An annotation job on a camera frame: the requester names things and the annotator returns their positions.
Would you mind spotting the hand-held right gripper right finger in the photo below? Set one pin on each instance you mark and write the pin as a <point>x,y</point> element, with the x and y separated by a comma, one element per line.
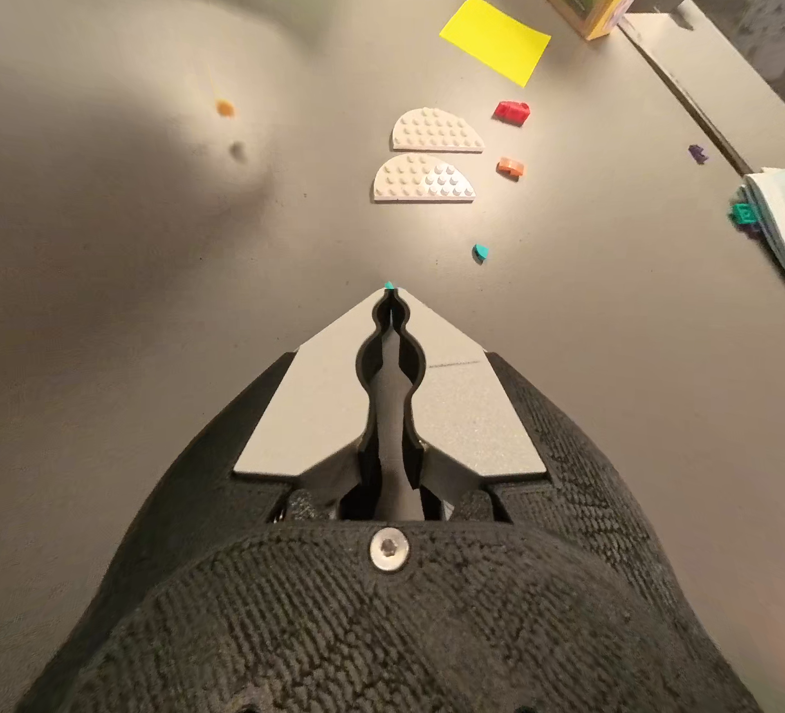
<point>478,419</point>

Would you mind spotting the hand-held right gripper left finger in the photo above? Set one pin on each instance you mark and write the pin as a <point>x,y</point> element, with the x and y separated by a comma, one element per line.
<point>300,419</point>

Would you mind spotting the white and orange brick plate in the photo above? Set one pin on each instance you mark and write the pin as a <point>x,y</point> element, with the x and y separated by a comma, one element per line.
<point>423,180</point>

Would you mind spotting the colourful brick plate assembly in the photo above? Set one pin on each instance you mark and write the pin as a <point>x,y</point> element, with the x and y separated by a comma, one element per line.
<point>438,131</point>

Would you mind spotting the long red toy brick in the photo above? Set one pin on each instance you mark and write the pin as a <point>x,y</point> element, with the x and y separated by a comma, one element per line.
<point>512,111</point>

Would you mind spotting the green and purple brick cluster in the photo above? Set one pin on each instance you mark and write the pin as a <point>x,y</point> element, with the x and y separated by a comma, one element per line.
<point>745,215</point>

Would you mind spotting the purple toy brick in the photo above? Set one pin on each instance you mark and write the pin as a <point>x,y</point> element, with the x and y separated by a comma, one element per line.
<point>697,153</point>

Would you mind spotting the orange toy brick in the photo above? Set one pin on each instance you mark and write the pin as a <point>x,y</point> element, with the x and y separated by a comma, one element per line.
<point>511,167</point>

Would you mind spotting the small tan brick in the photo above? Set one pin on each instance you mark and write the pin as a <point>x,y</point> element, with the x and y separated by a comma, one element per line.
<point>224,108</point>

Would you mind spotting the instruction booklet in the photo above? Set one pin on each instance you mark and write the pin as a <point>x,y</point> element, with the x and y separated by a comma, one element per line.
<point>769,210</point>

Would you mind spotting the yellow sticky note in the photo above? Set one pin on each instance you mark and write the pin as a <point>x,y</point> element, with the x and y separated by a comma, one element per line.
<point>497,39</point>

